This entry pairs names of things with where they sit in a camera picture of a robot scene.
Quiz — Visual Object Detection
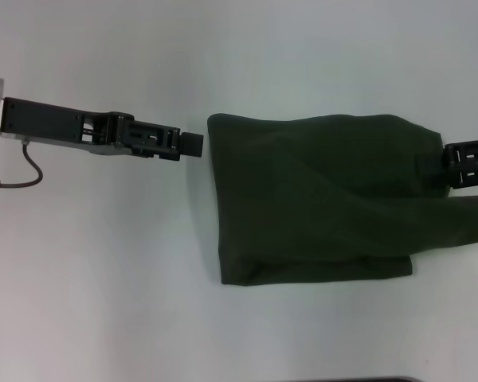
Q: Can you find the dark green FREE print t-shirt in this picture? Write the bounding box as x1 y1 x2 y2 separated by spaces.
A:
206 112 478 287

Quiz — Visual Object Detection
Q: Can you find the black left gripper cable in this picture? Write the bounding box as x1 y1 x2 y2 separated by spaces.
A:
0 137 44 190

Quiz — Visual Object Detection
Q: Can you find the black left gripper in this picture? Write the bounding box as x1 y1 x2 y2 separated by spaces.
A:
0 96 206 162

